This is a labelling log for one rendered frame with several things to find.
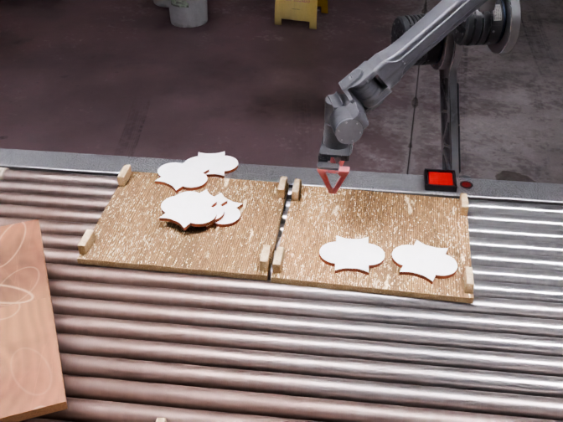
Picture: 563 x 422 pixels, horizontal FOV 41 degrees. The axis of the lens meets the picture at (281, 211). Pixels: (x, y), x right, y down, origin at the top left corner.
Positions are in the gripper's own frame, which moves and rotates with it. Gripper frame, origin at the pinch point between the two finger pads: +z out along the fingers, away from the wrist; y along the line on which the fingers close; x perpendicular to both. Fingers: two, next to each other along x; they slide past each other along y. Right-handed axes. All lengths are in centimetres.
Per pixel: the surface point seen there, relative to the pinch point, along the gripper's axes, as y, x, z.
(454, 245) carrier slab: -8.4, -27.3, 9.3
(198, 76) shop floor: 257, 103, 100
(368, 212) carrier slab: 1.2, -8.0, 9.2
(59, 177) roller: 7, 70, 11
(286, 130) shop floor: 201, 41, 101
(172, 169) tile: 10.5, 41.2, 8.0
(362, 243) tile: -11.8, -7.4, 8.4
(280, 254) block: -20.6, 9.1, 6.7
